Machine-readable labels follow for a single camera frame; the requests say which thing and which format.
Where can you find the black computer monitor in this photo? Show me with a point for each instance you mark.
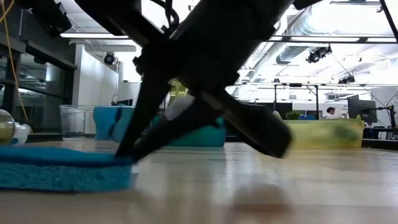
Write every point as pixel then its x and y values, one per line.
pixel 362 110

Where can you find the black metal table frame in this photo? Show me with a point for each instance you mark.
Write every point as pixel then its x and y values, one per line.
pixel 295 84

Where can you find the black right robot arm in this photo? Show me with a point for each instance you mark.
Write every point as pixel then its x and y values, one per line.
pixel 242 25

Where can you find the person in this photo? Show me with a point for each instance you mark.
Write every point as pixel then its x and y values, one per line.
pixel 330 112

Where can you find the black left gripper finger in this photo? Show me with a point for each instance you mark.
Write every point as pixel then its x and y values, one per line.
pixel 258 133

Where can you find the green scrubber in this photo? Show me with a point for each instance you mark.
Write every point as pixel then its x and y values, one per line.
pixel 340 132

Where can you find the clear green dish soap bottle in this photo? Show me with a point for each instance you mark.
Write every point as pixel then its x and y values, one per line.
pixel 6 127
pixel 178 90

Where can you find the green background plant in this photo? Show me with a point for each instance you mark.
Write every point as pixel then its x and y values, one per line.
pixel 292 115

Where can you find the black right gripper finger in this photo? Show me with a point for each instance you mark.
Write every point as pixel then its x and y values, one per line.
pixel 186 124
pixel 146 109

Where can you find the black overhead light bar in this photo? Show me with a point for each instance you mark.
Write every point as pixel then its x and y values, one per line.
pixel 93 35

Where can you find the yellow translucent plastic bin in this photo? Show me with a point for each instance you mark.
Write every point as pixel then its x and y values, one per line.
pixel 311 133

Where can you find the black ceiling camera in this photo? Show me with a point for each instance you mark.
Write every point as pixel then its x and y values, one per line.
pixel 109 59
pixel 317 54
pixel 347 80

